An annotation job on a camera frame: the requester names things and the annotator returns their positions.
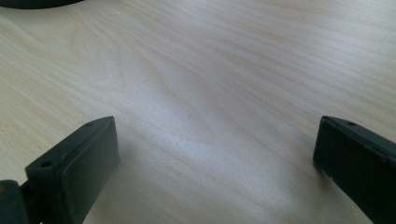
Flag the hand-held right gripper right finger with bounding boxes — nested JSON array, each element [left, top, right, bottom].
[[312, 115, 396, 224]]

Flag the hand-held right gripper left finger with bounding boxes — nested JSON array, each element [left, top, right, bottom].
[[24, 116, 121, 224]]

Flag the black round object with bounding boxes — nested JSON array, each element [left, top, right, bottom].
[[0, 0, 85, 10]]

